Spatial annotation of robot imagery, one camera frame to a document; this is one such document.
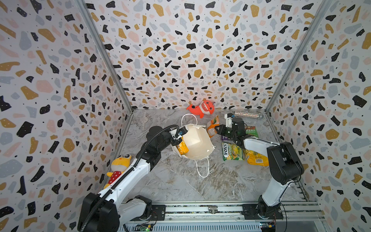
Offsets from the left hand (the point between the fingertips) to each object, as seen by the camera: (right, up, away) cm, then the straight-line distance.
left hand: (181, 123), depth 75 cm
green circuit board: (-17, -50, -5) cm, 54 cm away
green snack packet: (+49, -5, +31) cm, 58 cm away
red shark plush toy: (+14, +13, +38) cm, 43 cm away
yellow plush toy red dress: (-37, -24, +7) cm, 44 cm away
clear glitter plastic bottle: (+51, +7, +41) cm, 66 cm away
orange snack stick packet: (+18, -3, +22) cm, 29 cm away
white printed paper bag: (+10, -12, +27) cm, 31 cm away
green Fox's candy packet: (+32, -19, +19) cm, 41 cm away
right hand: (+19, 0, +17) cm, 26 cm away
